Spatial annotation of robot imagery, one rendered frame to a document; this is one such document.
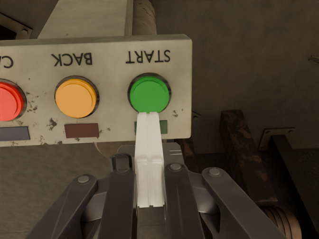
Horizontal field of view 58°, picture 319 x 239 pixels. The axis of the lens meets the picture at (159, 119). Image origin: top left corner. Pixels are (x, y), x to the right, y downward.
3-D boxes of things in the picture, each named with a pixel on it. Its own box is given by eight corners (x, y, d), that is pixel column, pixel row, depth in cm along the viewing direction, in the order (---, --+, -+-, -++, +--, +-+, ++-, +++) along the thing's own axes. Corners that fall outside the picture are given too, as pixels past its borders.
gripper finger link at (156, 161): (148, 160, 15) (164, 159, 15) (147, 111, 21) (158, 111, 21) (151, 208, 16) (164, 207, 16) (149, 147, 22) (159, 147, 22)
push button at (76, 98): (99, 112, 31) (97, 118, 30) (62, 113, 31) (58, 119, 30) (95, 76, 30) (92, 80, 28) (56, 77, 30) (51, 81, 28)
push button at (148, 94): (168, 108, 32) (169, 114, 30) (131, 110, 31) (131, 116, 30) (167, 73, 30) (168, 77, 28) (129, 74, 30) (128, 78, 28)
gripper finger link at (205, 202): (165, 191, 13) (229, 188, 13) (160, 142, 18) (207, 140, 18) (165, 217, 14) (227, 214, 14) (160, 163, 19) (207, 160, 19)
